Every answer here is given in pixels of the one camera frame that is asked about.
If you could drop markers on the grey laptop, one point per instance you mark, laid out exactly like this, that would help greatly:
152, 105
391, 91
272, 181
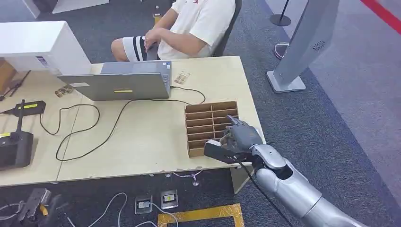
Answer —
125, 84

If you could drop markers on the printed card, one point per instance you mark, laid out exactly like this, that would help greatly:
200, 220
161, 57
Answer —
182, 77
64, 91

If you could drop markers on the black controller with antenna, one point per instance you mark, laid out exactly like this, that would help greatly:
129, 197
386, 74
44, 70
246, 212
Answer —
15, 150

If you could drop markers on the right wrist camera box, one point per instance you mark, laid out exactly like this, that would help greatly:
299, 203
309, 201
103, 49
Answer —
219, 152

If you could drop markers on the brown cardboard box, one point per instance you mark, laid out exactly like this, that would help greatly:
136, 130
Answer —
6, 75

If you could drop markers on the thin black rod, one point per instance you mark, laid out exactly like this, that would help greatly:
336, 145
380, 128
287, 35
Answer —
15, 85

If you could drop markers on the yellow floor tape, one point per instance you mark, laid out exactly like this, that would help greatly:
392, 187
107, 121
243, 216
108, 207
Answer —
203, 214

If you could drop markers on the grey black floor tool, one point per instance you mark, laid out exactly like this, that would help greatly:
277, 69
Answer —
31, 203

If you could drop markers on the white cabinet box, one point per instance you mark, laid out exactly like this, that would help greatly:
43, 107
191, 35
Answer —
37, 37

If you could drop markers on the round white-rimmed base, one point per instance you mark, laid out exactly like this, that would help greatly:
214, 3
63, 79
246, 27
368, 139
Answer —
278, 50

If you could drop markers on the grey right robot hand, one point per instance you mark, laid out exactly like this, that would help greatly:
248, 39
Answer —
242, 136

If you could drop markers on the grey kiosk stand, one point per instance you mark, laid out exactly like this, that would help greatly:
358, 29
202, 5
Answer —
304, 40

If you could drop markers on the wooden card box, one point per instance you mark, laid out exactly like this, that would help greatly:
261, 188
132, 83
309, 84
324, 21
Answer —
197, 153

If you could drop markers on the metal floor socket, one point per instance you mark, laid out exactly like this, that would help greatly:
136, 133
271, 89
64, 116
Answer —
143, 205
169, 199

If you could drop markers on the black stanchion post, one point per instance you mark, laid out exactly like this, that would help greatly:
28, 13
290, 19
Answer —
280, 20

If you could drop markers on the beige desk leg panel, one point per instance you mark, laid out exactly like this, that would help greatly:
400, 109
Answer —
239, 180

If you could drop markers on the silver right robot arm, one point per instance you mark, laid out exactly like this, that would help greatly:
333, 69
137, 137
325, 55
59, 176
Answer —
291, 188

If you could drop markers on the white furniture base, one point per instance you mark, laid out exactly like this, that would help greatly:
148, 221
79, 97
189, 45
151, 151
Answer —
78, 4

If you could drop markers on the person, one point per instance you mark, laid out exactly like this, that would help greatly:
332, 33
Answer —
200, 25

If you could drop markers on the black device with yellow label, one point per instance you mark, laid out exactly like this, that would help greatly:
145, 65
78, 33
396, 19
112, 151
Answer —
31, 108

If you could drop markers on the red floor tape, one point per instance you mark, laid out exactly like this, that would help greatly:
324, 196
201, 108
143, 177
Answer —
385, 14

